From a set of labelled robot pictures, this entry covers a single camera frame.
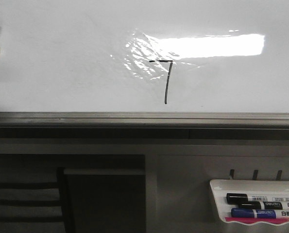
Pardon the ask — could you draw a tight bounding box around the black capped whiteboard marker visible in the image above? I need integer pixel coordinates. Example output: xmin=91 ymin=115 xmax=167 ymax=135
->
xmin=226 ymin=193 xmax=289 ymax=204

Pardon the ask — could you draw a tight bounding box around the blue capped whiteboard marker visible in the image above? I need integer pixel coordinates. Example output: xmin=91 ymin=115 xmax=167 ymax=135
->
xmin=231 ymin=208 xmax=289 ymax=219

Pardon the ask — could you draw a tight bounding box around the black chair backrest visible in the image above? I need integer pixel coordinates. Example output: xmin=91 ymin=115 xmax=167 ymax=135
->
xmin=0 ymin=167 xmax=76 ymax=233

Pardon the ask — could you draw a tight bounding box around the white plastic marker tray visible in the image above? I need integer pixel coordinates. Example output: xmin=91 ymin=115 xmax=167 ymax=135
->
xmin=210 ymin=180 xmax=289 ymax=233

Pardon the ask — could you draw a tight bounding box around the white whiteboard with metal frame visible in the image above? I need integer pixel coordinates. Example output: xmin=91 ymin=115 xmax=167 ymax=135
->
xmin=0 ymin=0 xmax=289 ymax=128

